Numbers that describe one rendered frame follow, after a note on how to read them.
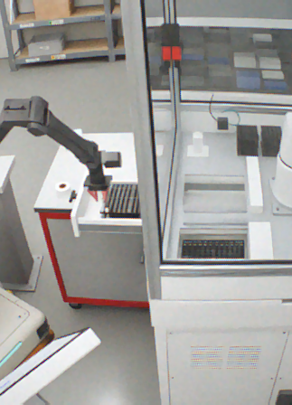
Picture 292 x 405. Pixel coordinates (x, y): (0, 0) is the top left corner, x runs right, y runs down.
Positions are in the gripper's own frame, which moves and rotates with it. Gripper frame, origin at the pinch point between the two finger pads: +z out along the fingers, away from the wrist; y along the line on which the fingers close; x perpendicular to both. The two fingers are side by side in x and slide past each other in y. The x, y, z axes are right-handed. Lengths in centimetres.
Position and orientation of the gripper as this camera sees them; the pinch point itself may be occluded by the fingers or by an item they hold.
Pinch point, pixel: (101, 199)
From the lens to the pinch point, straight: 197.6
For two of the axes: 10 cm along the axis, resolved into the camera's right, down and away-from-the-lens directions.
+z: 1.0, 7.9, 6.0
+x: -1.7, 6.1, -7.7
